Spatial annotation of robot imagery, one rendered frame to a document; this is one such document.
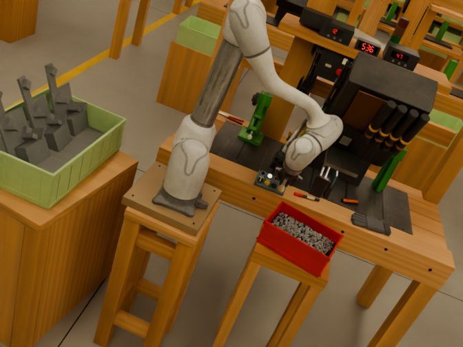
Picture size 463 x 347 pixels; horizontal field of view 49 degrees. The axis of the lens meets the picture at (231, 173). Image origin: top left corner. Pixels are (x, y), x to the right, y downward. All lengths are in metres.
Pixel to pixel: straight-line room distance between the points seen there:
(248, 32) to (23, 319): 1.54
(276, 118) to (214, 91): 0.89
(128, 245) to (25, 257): 0.41
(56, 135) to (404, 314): 1.88
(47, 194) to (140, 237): 0.41
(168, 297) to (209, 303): 0.77
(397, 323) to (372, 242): 0.51
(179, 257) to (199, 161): 0.42
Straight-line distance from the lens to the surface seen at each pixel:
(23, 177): 2.09
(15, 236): 2.16
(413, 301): 2.71
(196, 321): 2.90
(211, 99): 2.06
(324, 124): 2.06
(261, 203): 2.42
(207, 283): 3.11
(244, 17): 1.78
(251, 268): 2.24
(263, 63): 1.84
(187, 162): 1.97
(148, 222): 2.06
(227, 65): 2.00
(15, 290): 2.35
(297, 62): 2.76
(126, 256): 2.22
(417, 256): 2.53
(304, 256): 2.16
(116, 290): 2.37
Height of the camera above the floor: 2.13
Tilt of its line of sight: 31 degrees down
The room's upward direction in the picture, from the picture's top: 21 degrees clockwise
